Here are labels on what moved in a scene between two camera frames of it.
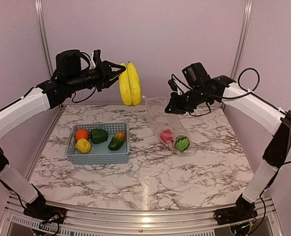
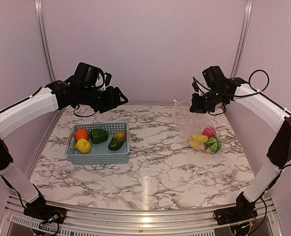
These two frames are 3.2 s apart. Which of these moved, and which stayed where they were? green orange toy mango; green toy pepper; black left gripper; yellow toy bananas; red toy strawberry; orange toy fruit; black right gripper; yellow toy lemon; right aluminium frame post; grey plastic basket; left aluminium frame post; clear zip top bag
Moved: yellow toy bananas; black right gripper; red toy strawberry; clear zip top bag; black left gripper
Stayed: left aluminium frame post; yellow toy lemon; right aluminium frame post; orange toy fruit; green orange toy mango; green toy pepper; grey plastic basket
